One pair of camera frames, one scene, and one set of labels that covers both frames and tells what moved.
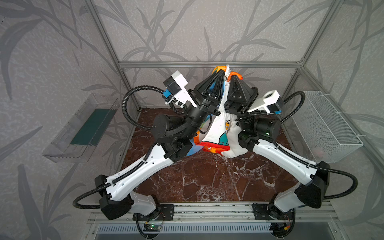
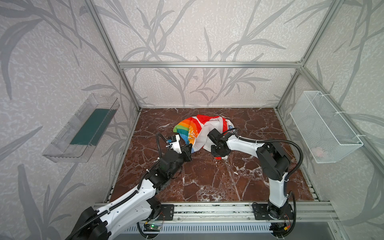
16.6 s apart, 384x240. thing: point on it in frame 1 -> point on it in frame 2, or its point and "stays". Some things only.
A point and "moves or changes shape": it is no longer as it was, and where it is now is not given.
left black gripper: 206,102 -> 186,151
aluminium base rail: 224,212 stays
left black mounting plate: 163,212 stays
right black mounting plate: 269,211 stays
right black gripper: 240,105 -> 218,150
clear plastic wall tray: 77,141 stays
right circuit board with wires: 280,229 stays
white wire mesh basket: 324,134 stays
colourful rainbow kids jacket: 219,134 moves or changes shape
